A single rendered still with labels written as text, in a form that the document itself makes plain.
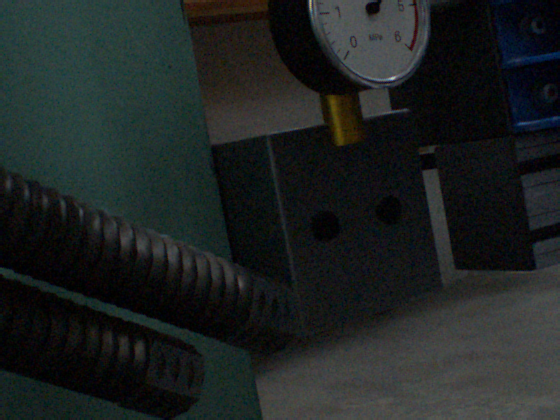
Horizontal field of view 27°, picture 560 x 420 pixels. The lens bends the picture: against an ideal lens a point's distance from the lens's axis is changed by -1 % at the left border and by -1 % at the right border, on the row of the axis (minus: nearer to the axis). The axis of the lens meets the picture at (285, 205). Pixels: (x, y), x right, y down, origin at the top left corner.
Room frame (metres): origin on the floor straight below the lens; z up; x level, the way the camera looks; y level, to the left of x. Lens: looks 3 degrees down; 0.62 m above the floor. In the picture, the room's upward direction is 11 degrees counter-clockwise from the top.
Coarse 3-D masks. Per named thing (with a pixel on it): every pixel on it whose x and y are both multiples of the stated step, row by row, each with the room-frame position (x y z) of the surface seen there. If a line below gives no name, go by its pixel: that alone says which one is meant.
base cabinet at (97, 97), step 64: (0, 0) 0.44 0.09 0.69; (64, 0) 0.45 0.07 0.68; (128, 0) 0.47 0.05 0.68; (0, 64) 0.43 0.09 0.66; (64, 64) 0.45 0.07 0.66; (128, 64) 0.47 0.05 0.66; (192, 64) 0.49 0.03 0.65; (0, 128) 0.43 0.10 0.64; (64, 128) 0.45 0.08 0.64; (128, 128) 0.46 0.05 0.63; (192, 128) 0.48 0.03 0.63; (64, 192) 0.44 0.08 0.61; (128, 192) 0.46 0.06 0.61; (192, 192) 0.48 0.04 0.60; (128, 320) 0.45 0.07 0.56; (0, 384) 0.42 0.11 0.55
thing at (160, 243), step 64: (0, 192) 0.29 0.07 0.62; (0, 256) 0.30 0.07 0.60; (64, 256) 0.31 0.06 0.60; (128, 256) 0.32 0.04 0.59; (192, 256) 0.35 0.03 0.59; (0, 320) 0.30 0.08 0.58; (64, 320) 0.32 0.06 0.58; (192, 320) 0.35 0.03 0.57; (256, 320) 0.36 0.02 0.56; (64, 384) 0.33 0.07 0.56; (128, 384) 0.34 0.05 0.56; (192, 384) 0.35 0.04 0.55
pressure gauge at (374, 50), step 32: (288, 0) 0.45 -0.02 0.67; (320, 0) 0.45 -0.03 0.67; (352, 0) 0.46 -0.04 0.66; (384, 0) 0.47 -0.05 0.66; (416, 0) 0.48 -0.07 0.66; (288, 32) 0.46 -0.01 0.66; (320, 32) 0.44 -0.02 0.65; (352, 32) 0.46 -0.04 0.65; (384, 32) 0.47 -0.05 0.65; (416, 32) 0.48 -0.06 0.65; (288, 64) 0.47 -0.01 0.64; (320, 64) 0.45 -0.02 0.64; (352, 64) 0.45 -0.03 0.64; (384, 64) 0.46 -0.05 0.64; (416, 64) 0.47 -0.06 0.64; (320, 96) 0.48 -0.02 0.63; (352, 96) 0.48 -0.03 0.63; (352, 128) 0.48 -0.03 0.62
